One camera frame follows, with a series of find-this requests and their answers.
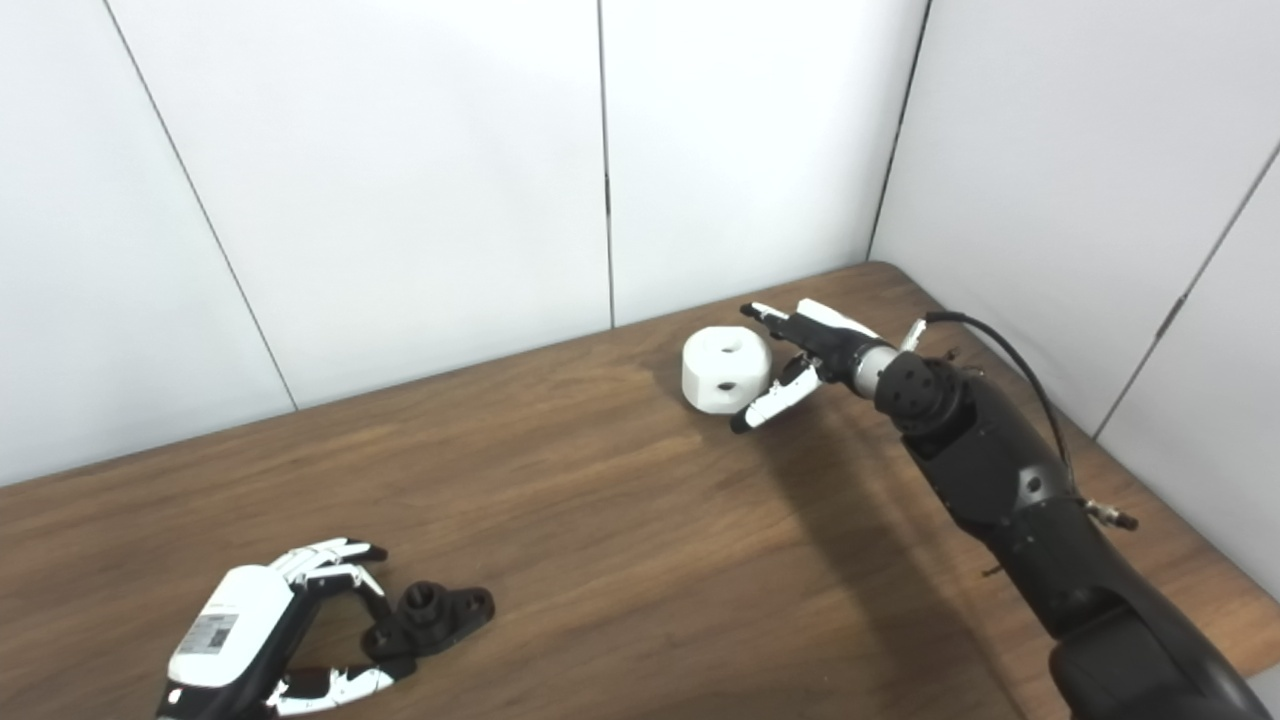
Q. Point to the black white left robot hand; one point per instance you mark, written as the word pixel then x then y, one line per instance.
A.
pixel 230 620

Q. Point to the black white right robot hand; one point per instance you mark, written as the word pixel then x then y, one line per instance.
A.
pixel 835 345

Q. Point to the round white plastic piece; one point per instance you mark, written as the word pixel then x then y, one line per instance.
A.
pixel 705 385

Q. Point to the black plastic holder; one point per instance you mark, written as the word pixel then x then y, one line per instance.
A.
pixel 440 610

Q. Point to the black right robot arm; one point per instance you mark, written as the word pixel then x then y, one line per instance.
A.
pixel 1010 480

